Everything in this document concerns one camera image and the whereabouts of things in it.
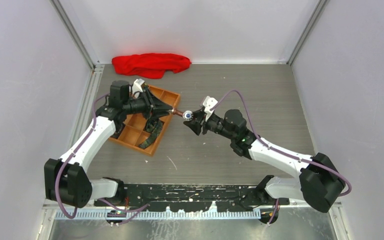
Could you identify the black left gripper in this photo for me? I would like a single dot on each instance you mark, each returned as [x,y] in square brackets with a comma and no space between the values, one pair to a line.
[156,108]

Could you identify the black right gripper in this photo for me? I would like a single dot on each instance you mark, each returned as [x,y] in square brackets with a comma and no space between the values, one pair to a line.
[196,125]

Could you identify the brown water faucet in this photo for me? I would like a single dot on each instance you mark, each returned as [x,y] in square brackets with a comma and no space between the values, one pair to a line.
[186,115]

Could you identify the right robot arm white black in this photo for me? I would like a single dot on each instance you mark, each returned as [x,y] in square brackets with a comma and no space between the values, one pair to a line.
[313,179]

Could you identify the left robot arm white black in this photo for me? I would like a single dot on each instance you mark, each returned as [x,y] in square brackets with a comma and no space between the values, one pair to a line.
[65,178]

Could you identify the unrolled green camouflage tie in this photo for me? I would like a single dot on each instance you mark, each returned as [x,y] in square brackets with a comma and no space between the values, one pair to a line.
[154,127]

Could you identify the orange compartment tray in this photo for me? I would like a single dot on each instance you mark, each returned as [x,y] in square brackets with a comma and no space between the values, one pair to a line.
[132,131]

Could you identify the red cloth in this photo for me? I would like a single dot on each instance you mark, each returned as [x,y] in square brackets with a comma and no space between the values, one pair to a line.
[150,65]

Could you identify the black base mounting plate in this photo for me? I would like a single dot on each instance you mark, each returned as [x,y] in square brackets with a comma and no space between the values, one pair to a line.
[193,198]

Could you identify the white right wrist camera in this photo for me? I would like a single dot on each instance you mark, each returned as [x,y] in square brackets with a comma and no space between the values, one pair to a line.
[208,104]

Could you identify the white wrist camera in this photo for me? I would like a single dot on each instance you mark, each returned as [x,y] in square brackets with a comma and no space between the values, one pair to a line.
[208,104]
[138,87]

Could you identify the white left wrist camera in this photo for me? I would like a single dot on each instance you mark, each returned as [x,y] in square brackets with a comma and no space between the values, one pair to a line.
[138,87]

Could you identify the aluminium slotted rail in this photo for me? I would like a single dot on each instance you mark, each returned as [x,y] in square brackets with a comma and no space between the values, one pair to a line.
[211,214]

